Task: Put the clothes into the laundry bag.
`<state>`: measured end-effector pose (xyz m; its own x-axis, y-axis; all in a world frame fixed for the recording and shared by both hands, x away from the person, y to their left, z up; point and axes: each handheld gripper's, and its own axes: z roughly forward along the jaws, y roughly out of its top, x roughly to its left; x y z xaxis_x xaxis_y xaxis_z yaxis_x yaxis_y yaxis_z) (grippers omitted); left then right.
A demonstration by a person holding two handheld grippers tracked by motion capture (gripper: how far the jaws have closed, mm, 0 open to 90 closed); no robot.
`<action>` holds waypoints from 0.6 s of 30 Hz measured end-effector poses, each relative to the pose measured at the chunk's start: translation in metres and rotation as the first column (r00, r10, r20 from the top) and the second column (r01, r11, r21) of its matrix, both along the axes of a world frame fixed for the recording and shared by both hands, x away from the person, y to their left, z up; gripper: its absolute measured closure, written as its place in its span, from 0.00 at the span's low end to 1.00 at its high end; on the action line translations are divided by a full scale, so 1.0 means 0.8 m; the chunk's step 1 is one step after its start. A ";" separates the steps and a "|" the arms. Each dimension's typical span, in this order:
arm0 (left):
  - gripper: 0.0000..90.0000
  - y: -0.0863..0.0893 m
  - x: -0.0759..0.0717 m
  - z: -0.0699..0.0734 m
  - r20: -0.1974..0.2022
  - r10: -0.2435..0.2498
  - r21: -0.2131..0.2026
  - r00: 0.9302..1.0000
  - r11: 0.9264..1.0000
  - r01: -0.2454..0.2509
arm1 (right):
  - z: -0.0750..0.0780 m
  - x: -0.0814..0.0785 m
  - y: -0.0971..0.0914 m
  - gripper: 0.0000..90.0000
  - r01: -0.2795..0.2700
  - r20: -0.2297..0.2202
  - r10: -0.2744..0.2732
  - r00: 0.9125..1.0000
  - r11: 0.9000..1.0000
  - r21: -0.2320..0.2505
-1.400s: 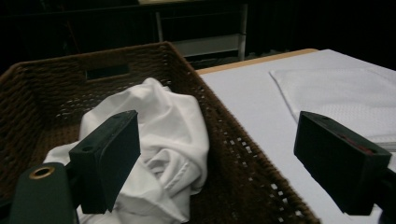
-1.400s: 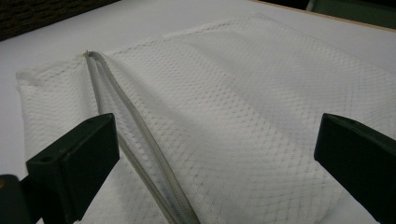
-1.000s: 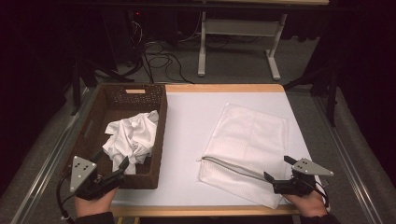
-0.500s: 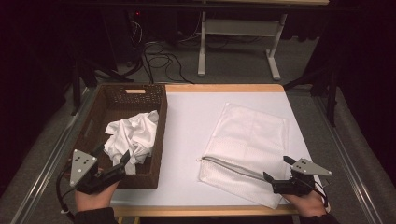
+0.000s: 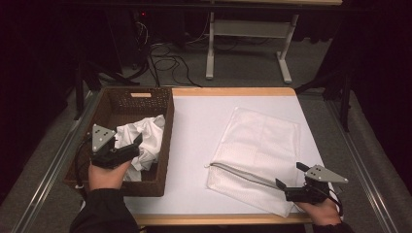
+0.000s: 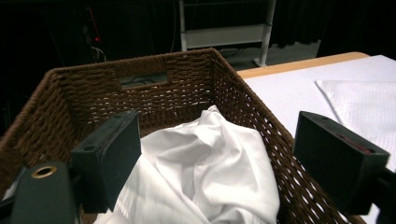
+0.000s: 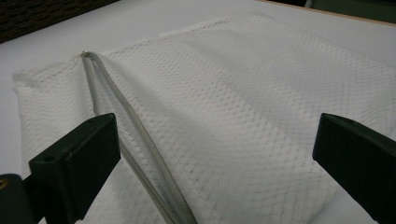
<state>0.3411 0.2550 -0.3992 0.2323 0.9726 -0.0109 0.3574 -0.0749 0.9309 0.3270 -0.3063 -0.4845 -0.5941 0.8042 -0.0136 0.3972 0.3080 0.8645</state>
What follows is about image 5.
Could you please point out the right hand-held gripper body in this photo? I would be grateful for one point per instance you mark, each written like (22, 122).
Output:
(324, 174)

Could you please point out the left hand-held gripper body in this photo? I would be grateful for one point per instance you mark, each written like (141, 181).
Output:
(100, 137)

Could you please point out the white shirt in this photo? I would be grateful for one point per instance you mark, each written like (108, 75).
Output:
(152, 136)

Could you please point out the brown woven basket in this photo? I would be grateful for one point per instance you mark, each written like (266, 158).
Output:
(162, 181)

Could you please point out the white mesh laundry bag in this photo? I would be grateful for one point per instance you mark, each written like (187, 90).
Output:
(262, 142)

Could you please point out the person's right hand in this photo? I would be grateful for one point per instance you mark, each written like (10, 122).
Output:
(324, 213)

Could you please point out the person's left hand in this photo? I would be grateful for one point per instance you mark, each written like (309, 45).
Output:
(105, 179)

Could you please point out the black stand legs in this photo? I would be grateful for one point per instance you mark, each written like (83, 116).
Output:
(346, 97)
(79, 93)

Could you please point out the white table mat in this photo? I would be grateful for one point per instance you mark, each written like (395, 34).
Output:
(194, 129)

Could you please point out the dark computer tower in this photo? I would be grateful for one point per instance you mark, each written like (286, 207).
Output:
(129, 39)

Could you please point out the white-legged desk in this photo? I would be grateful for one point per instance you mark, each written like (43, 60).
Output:
(249, 28)

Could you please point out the metal floor rail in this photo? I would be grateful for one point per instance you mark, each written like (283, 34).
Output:
(51, 171)
(362, 168)

